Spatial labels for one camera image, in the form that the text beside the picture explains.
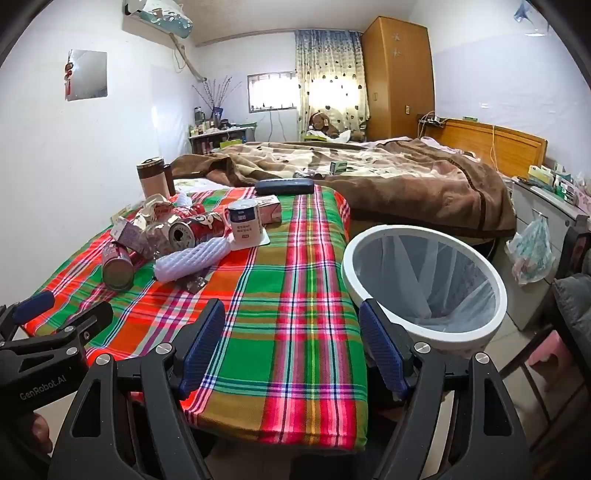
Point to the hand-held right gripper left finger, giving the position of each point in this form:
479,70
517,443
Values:
205,341

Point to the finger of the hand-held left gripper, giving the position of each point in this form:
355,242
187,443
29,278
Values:
32,307
92,321

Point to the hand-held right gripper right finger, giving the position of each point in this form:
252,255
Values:
383,350

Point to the dark red can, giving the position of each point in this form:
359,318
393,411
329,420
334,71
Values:
115,270

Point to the small dark wrapper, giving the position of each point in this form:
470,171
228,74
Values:
196,282

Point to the white waste bin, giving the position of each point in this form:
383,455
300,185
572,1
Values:
457,334

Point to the white foam net sleeve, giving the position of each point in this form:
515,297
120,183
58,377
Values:
191,258

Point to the wrappers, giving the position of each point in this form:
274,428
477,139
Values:
127,230

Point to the crushed red soda can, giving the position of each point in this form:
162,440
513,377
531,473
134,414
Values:
184,233

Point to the white coaster card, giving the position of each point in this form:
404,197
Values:
262,241

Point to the silver wrapper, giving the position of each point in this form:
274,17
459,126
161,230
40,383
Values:
154,206

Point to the red white plastic wrapper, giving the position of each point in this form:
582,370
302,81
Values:
198,211

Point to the white tissue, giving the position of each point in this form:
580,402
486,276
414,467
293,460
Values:
182,199

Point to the red white carton box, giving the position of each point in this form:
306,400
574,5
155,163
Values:
270,210

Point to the person's left hand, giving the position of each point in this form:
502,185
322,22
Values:
40,431

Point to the checked tablecloth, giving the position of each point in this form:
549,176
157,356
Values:
286,300

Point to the pink brown thermos mug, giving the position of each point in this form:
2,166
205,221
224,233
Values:
150,182

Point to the brown blanket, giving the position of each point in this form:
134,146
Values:
392,184

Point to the pink stool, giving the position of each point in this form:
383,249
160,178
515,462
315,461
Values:
551,353

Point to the dark blue glasses case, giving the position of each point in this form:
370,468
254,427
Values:
284,187

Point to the printed plastic bag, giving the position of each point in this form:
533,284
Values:
531,249

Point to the green white small box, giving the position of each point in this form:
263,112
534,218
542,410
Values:
338,167

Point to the dark snack wrapper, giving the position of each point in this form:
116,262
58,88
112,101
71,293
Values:
307,174

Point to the grey padded chair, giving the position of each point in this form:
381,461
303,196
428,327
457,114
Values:
575,300

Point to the cluttered side desk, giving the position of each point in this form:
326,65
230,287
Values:
221,138

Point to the white nightstand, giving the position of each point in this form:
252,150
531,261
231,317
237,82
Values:
545,217

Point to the flat green box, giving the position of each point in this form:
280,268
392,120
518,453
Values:
316,136

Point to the power strip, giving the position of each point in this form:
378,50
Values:
431,121

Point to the red hanging ornament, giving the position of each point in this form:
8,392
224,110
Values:
68,74

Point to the brown teddy bear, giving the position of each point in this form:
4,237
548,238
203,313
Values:
321,122

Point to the row of small boxes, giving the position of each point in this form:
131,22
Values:
554,180

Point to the wooden headboard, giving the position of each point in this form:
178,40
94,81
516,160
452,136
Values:
508,143

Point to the vase with branches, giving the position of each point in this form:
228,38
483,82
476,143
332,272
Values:
217,99

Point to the window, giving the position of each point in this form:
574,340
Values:
272,92

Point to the air conditioner pipe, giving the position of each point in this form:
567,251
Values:
187,62

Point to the wooden wardrobe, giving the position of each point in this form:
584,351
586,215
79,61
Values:
397,69

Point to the patterned curtain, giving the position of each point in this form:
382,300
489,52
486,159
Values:
330,69

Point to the air conditioner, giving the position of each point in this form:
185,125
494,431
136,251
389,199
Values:
157,14

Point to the wall mirror sheet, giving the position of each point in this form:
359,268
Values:
90,74

